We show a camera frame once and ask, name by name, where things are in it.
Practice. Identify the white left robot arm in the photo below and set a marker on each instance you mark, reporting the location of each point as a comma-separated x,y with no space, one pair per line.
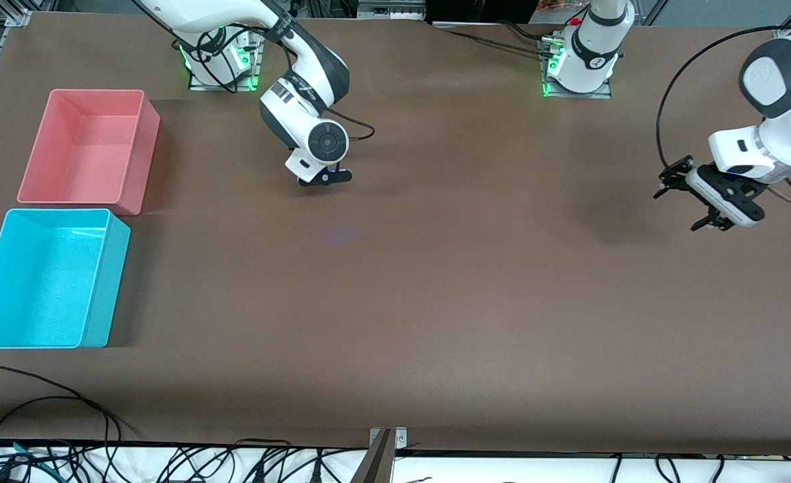
784,134

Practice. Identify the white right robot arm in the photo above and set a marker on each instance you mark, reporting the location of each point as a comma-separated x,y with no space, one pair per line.
301,67

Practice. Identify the pink plastic bin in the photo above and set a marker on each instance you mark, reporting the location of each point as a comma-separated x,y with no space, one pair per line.
93,154

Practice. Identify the blue plastic bin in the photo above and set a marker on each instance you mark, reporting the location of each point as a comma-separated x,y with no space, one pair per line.
39,288

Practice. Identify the brown table cover sheet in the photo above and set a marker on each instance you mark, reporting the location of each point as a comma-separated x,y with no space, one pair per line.
395,302

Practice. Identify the orange packaged item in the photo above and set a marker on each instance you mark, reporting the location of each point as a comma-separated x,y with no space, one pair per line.
549,5

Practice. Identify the black power plug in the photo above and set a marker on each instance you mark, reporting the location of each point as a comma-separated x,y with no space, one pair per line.
317,473
257,473

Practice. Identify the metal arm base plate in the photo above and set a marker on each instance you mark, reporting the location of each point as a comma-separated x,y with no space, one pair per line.
255,74
596,94

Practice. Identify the small metal bracket plate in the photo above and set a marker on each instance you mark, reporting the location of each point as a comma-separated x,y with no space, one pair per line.
402,437

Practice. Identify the grey metal mount pole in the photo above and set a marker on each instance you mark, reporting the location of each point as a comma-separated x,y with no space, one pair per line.
375,466

